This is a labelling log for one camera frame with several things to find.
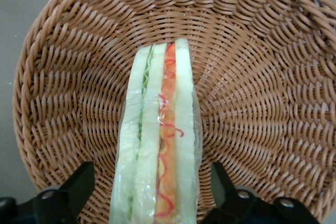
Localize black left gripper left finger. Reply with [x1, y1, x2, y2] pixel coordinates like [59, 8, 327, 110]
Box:
[0, 161, 96, 224]

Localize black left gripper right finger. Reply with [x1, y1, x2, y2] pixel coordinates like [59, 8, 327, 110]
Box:
[206, 162, 321, 224]

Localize triangle sandwich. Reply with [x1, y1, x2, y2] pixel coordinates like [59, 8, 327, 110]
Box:
[110, 38, 203, 224]

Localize round brown wicker basket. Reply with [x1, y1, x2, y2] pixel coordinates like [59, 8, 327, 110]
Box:
[12, 0, 336, 224]

